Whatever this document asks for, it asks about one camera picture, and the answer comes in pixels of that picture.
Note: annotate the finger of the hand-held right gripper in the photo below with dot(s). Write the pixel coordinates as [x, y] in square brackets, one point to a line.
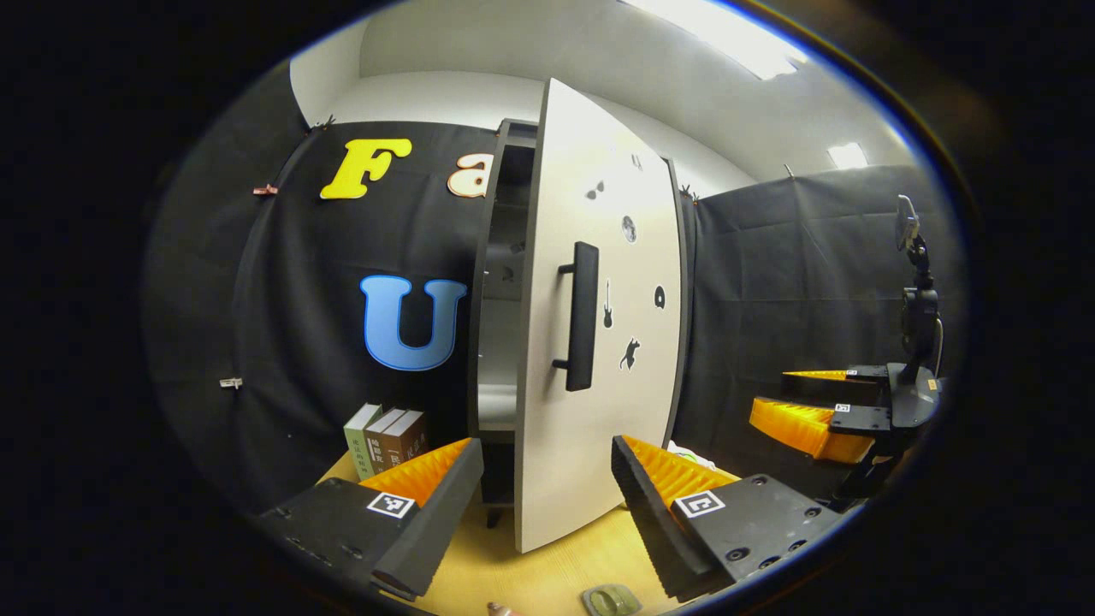
[864, 417]
[868, 372]

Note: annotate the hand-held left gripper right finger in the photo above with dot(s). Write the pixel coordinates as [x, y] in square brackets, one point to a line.
[650, 522]

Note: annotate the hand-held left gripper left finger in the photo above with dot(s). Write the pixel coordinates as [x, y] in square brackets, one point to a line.
[445, 522]

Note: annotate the beige cabinet door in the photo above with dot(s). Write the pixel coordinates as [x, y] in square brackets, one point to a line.
[556, 470]

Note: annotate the black articulated stand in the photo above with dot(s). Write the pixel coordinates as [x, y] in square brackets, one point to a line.
[920, 316]

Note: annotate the green white plush toy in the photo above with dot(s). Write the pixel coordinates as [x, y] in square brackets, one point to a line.
[689, 453]

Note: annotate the olive brown book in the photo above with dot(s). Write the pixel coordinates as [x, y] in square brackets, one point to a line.
[381, 449]

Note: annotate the small ceiling light panel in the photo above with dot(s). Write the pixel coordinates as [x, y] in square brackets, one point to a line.
[847, 156]

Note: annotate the black backdrop cloth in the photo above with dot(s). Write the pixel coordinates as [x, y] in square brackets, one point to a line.
[291, 299]

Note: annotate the large ceiling light panel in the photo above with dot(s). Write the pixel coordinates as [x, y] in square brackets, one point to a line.
[727, 34]

